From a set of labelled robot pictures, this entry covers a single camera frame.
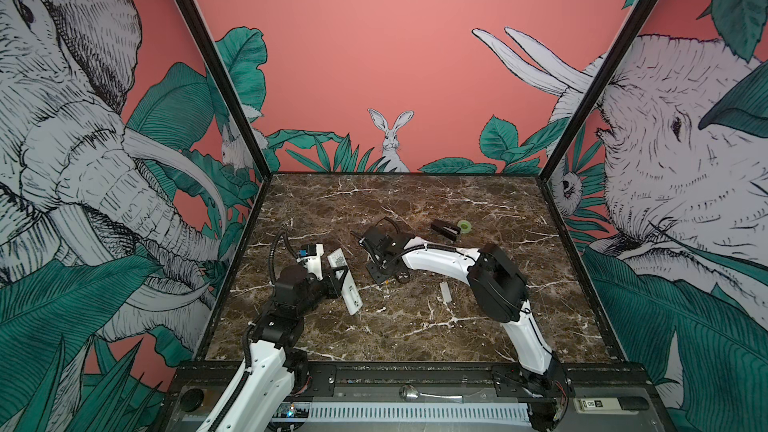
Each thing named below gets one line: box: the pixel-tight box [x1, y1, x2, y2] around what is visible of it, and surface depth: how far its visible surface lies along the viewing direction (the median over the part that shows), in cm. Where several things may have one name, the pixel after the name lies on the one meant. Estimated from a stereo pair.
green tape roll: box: [457, 220, 472, 234], surface depth 106 cm
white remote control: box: [327, 248, 363, 316], surface depth 81 cm
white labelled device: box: [573, 396, 649, 415], surface depth 70 cm
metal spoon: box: [399, 384, 464, 404], surface depth 74 cm
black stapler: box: [430, 219, 461, 242], surface depth 106 cm
